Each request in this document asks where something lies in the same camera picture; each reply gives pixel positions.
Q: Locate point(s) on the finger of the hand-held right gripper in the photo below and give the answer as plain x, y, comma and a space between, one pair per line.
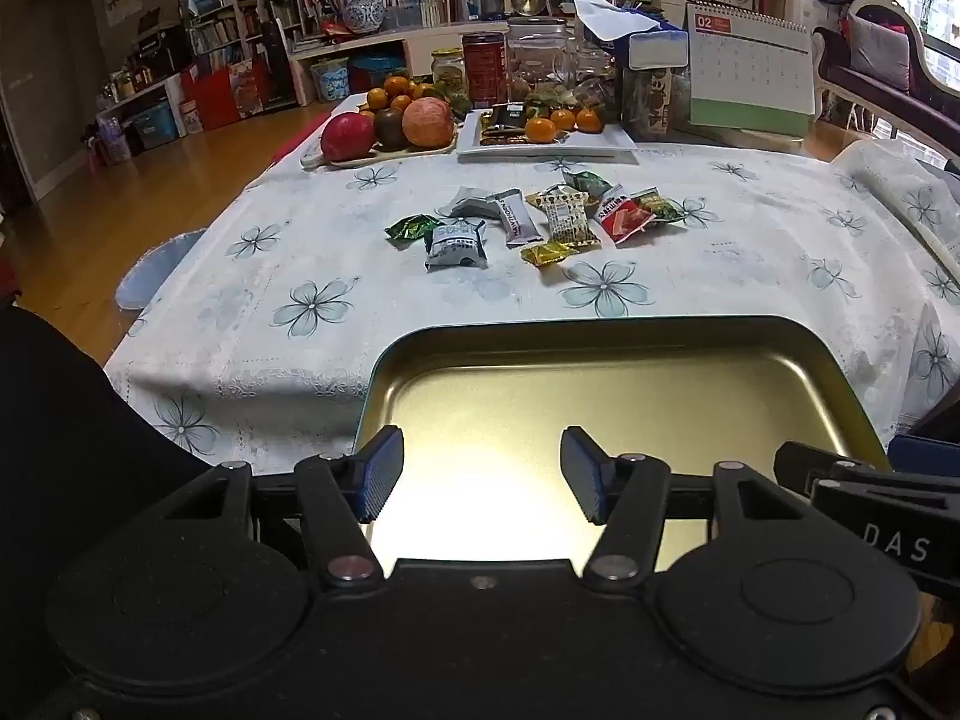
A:
825, 457

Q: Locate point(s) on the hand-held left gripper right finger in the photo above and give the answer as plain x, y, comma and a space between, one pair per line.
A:
586, 474

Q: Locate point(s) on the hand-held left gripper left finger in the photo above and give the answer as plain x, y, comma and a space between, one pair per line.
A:
379, 474

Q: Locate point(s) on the gold metal tin box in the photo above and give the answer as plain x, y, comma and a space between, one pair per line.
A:
600, 390

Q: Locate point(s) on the yellow foil candy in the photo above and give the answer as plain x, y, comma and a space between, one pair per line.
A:
549, 253

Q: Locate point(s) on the shiny green foil candy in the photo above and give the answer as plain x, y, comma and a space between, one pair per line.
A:
412, 229

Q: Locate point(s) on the red white snack packet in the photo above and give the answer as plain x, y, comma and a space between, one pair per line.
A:
624, 216

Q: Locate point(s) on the white brown snack packet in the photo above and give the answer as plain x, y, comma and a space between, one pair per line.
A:
516, 219

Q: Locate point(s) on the grey snack packet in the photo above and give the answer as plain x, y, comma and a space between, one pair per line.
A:
455, 246
474, 204

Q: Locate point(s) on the beige printed snack packet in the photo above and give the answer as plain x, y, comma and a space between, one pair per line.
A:
568, 219

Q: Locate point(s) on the green yellow snack packet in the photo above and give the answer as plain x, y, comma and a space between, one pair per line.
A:
664, 208

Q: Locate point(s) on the small yellow snack packet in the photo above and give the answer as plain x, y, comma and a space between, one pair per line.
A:
537, 199

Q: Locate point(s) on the white lace cover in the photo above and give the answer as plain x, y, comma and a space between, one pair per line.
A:
900, 180

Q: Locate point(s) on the dark green snack packet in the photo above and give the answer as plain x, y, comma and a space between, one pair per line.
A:
586, 184

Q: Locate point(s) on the blue round stool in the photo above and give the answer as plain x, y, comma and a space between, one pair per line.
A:
154, 274

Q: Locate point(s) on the beige fruit tray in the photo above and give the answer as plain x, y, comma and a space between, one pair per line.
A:
390, 156

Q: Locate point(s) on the person's dark clothing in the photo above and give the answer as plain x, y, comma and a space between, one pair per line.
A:
60, 427

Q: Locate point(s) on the white remote control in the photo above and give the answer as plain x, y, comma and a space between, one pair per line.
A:
312, 157

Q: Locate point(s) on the white rectangular plate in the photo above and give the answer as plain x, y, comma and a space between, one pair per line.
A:
570, 148

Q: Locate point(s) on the red apple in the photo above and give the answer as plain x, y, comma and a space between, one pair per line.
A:
347, 136

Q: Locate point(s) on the dark brown round fruit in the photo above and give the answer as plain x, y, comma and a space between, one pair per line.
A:
390, 129

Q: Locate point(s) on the clear brown snack packet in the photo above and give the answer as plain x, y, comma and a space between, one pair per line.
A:
501, 139

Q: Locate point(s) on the tangerine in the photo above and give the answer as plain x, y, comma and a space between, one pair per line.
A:
588, 120
563, 121
541, 131

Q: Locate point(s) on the pink striped apple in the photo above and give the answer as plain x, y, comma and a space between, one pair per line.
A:
428, 122

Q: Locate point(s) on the black snack packet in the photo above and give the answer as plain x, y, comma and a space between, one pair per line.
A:
508, 118

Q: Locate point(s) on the dark upholstered sofa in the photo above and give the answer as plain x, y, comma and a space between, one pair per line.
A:
885, 86

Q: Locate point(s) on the brown label plastic jar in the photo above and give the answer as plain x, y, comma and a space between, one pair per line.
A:
654, 101

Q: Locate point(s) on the pile of leafy tangerines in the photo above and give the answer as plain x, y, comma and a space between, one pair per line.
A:
397, 90

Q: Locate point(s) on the green desk calendar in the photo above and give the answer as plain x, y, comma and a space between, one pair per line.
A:
750, 75

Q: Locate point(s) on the light blue basket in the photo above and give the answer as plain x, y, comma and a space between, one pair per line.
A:
331, 81

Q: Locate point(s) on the blue plastic basin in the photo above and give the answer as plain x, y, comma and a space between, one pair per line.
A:
377, 71

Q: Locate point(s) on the small glass jar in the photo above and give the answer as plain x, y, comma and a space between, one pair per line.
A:
448, 69

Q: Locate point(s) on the blue storage box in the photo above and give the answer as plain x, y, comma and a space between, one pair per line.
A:
154, 126

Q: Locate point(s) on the red tin can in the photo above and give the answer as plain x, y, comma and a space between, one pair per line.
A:
485, 71

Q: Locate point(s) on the grey cushion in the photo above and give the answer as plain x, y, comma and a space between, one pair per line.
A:
879, 45

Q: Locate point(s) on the large clear glass jar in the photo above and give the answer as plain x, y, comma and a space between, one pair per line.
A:
538, 60

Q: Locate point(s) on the white low cabinet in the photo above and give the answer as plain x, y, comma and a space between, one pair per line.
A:
420, 41

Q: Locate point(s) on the blue white tissue box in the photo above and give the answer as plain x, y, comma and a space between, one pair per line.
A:
637, 41

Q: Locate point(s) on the cluttered bookshelf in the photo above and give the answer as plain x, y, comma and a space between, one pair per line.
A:
240, 37

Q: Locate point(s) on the blue white porcelain vase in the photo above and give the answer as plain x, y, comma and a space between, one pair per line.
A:
363, 11

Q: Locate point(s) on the round gold clock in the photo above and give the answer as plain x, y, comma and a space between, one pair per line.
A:
526, 0

